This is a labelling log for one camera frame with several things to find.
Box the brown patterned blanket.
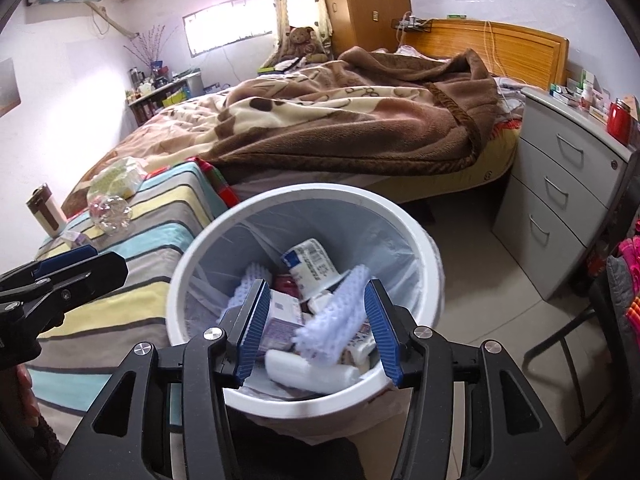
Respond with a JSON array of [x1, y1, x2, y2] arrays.
[[62, 46, 506, 201]]

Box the person's left hand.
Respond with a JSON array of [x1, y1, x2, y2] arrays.
[[14, 362, 43, 428]]

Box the black chair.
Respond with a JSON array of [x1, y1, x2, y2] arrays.
[[522, 160, 640, 451]]

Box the green tissue pack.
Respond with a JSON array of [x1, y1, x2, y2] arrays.
[[87, 156, 148, 201]]

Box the red jar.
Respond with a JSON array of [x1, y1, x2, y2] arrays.
[[607, 100, 632, 146]]

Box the grey drawer cabinet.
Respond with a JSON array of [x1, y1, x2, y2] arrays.
[[491, 85, 636, 301]]

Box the white cup blue label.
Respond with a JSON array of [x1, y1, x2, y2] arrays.
[[280, 238, 351, 303]]

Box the wooden wardrobe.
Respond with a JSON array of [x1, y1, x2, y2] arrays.
[[316, 0, 412, 61]]

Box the pink plaid cloth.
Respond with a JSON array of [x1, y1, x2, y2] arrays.
[[616, 220, 640, 346]]

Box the small wall shelf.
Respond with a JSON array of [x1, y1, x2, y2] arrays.
[[391, 12, 432, 33]]

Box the wall picture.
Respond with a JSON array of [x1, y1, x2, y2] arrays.
[[0, 57, 23, 118]]

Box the white round bin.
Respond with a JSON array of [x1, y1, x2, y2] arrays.
[[165, 183, 446, 446]]

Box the brown white tumbler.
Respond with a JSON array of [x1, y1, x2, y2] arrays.
[[26, 183, 68, 238]]

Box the white wall pipe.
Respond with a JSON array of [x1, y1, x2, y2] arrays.
[[82, 1, 141, 41]]

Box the white cable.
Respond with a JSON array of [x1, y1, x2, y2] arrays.
[[482, 20, 501, 81]]

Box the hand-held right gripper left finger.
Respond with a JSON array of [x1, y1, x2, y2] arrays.
[[50, 279, 273, 480]]

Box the cluster of small medicine boxes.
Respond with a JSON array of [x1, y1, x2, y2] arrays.
[[549, 71, 613, 123]]

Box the decorative branches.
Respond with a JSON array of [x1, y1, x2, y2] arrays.
[[124, 25, 178, 68]]

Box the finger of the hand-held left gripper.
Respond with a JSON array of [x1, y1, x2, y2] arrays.
[[0, 251, 129, 321], [0, 244, 99, 292]]

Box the wooden headboard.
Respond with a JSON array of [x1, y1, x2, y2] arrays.
[[400, 17, 571, 88]]

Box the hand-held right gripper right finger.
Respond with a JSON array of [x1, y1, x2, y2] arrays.
[[362, 277, 573, 480]]

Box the white blue box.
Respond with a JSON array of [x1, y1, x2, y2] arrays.
[[270, 292, 306, 323]]

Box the cluttered desk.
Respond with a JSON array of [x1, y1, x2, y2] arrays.
[[125, 67, 206, 123]]

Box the small white purple box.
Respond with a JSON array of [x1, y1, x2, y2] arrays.
[[59, 231, 96, 251]]

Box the lavender foam net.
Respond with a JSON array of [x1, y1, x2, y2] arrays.
[[229, 261, 273, 311], [290, 265, 373, 368]]

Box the window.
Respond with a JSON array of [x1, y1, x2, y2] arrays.
[[182, 0, 276, 58]]

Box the striped cloth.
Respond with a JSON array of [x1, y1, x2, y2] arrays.
[[30, 160, 231, 441]]

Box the brown teddy bear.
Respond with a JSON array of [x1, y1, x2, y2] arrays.
[[280, 26, 328, 63]]

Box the red green plaid cloth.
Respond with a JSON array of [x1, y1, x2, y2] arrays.
[[192, 156, 241, 208]]

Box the crushed clear plastic bottle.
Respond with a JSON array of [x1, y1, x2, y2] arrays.
[[87, 195, 133, 236]]

